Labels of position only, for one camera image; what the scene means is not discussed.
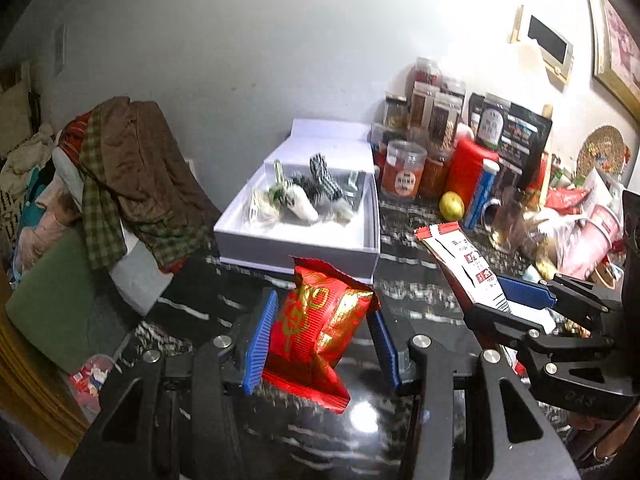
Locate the wall switch plate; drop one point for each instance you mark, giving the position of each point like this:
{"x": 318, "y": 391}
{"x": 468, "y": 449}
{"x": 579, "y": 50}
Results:
{"x": 59, "y": 48}

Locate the clear jar orange label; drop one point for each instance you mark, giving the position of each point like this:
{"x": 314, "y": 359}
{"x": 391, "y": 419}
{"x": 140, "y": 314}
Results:
{"x": 403, "y": 169}

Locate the small framed chalkboard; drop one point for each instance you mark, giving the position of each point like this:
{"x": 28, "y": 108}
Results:
{"x": 556, "y": 50}

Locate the red white sachet strip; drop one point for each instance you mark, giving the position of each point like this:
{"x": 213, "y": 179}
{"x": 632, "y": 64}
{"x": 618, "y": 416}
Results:
{"x": 466, "y": 270}

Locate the bag of cream rope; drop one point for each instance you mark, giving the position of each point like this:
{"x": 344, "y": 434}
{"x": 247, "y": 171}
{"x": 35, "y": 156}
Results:
{"x": 262, "y": 210}

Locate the green patterned packet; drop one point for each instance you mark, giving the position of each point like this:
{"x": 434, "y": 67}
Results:
{"x": 280, "y": 192}

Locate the red canister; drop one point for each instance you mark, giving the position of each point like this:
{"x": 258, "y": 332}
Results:
{"x": 465, "y": 168}

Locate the woven straw plate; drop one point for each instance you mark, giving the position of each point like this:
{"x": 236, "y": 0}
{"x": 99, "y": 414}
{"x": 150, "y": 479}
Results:
{"x": 604, "y": 149}

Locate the tall jar grain contents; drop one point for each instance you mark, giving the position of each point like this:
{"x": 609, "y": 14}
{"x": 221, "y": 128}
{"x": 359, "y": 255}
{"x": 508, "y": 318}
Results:
{"x": 444, "y": 120}

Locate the glass mug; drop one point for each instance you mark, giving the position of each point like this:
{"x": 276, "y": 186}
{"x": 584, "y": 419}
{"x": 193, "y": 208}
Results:
{"x": 509, "y": 218}

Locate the red gold snack packet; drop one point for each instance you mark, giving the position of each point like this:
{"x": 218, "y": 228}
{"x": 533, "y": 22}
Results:
{"x": 313, "y": 330}

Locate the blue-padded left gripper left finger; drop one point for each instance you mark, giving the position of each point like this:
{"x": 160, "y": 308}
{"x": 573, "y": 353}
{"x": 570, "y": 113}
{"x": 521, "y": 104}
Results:
{"x": 172, "y": 416}

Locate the trash bin with pink bag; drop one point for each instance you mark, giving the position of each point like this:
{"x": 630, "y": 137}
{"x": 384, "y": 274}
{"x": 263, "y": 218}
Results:
{"x": 87, "y": 383}

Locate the gold framed picture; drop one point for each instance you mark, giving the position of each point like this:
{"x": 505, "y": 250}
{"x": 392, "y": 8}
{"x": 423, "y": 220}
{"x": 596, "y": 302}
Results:
{"x": 615, "y": 55}

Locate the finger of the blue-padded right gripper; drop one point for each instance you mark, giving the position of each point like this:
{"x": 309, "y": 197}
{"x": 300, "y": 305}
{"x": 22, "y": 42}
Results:
{"x": 520, "y": 332}
{"x": 540, "y": 292}

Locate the green plaid cloth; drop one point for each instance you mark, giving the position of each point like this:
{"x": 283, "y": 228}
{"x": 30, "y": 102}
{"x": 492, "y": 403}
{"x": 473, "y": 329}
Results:
{"x": 104, "y": 239}

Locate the blue effervescent tablet tube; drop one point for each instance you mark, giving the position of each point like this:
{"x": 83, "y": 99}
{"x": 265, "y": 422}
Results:
{"x": 484, "y": 184}

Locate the clear zip bag with snacks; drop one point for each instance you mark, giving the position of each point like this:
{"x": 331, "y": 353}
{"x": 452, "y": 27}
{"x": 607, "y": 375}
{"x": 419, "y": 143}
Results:
{"x": 352, "y": 183}

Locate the black stand-up pouch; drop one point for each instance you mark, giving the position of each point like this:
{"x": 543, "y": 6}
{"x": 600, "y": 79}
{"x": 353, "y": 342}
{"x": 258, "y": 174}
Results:
{"x": 522, "y": 142}

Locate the green sofa cushion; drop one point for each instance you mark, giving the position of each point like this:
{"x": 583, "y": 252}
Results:
{"x": 67, "y": 310}

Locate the tall jar red contents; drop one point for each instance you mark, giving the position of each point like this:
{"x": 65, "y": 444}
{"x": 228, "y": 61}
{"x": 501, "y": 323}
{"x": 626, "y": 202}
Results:
{"x": 427, "y": 71}

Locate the dark jar white label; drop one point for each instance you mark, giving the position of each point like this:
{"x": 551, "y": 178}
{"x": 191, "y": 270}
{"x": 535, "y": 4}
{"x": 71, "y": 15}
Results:
{"x": 492, "y": 120}

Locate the yellow lemon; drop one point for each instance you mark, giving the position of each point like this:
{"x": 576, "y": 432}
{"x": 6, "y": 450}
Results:
{"x": 451, "y": 207}

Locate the tall jar brown contents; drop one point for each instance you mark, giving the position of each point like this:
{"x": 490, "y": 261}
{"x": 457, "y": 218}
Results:
{"x": 422, "y": 102}

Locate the pink plastic bag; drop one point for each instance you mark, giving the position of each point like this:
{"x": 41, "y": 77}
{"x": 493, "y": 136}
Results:
{"x": 588, "y": 242}

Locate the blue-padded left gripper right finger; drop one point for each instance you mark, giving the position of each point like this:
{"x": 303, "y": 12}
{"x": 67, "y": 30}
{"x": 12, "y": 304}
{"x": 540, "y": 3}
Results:
{"x": 471, "y": 417}

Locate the black white checkered cloth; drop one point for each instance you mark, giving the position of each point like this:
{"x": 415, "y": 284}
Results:
{"x": 319, "y": 189}

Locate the wooden folding boards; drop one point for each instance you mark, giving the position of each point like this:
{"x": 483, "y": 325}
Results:
{"x": 34, "y": 393}

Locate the white open gift box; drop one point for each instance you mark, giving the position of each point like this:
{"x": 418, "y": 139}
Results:
{"x": 352, "y": 248}

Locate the pile of clothes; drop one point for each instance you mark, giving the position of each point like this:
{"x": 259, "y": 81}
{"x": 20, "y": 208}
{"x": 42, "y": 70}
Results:
{"x": 41, "y": 192}

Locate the small jar pink lid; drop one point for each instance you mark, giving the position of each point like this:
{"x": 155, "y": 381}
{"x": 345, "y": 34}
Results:
{"x": 395, "y": 111}

